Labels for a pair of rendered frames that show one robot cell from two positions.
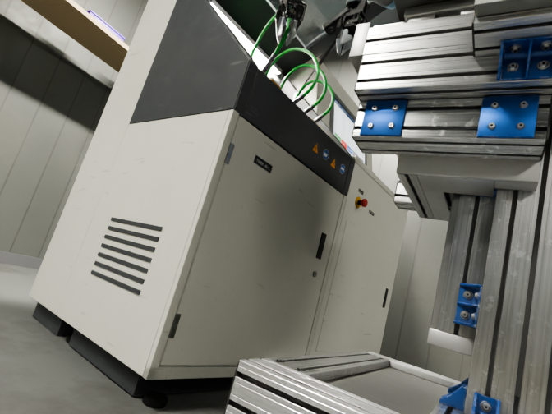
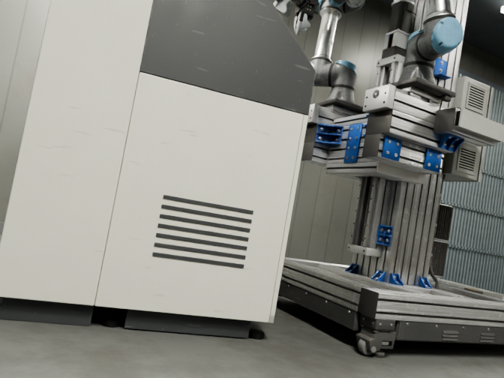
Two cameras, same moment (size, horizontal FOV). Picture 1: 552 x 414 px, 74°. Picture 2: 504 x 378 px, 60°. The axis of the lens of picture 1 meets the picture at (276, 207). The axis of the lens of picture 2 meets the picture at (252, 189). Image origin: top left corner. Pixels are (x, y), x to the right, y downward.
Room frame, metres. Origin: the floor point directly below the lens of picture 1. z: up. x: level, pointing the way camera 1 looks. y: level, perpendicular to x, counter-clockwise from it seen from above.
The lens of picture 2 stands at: (0.29, 1.56, 0.42)
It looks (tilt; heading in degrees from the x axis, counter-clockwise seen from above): 3 degrees up; 301
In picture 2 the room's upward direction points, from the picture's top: 10 degrees clockwise
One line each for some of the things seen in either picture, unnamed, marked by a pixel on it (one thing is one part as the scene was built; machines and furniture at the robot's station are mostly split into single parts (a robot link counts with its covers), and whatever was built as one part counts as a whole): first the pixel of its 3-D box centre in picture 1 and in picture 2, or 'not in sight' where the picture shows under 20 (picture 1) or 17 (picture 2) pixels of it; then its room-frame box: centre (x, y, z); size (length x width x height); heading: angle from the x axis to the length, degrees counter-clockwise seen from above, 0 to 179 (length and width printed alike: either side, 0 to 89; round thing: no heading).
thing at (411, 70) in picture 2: not in sight; (416, 78); (0.69, -0.27, 1.09); 0.15 x 0.15 x 0.10
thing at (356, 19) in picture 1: (354, 18); (307, 2); (1.16, -0.09, 1.37); 0.09 x 0.08 x 0.12; 49
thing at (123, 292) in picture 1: (213, 258); (188, 209); (1.39, 0.17, 0.39); 0.70 x 0.58 x 0.79; 139
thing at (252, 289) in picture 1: (273, 258); not in sight; (1.20, -0.04, 0.44); 0.65 x 0.02 x 0.68; 139
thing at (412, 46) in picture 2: not in sight; (421, 49); (0.69, -0.26, 1.20); 0.13 x 0.12 x 0.14; 130
